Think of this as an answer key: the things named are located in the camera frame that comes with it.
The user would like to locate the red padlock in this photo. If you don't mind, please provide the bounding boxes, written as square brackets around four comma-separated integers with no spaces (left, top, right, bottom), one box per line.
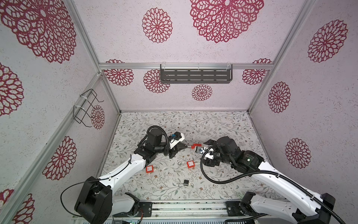
[178,161,195,169]
[188,143,202,149]
[145,165,159,174]

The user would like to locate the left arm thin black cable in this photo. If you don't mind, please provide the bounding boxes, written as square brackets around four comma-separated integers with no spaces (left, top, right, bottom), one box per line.
[60,156,132,217]

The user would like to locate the black wire wall basket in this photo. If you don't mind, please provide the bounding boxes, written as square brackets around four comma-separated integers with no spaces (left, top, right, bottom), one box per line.
[72,88,105,129]

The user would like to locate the aluminium front rail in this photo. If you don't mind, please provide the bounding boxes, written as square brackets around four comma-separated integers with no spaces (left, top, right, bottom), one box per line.
[72,198,307,220]

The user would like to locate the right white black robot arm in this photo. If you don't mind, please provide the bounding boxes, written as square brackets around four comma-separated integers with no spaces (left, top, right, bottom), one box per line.
[195,136,339,224]

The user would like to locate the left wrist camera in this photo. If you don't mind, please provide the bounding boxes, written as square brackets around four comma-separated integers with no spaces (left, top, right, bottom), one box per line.
[172,132,182,140]

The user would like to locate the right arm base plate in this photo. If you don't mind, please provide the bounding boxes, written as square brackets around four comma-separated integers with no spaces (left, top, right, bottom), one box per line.
[225,201,249,217]

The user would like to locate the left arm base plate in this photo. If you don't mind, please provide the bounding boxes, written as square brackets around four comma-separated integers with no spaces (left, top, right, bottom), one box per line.
[113,202,153,218]

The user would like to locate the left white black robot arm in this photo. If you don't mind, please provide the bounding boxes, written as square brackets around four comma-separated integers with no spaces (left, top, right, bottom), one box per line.
[74,127,187,224]

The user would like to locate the grey slotted wall shelf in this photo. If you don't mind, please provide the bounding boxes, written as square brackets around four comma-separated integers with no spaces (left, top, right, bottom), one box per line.
[159,64,233,84]

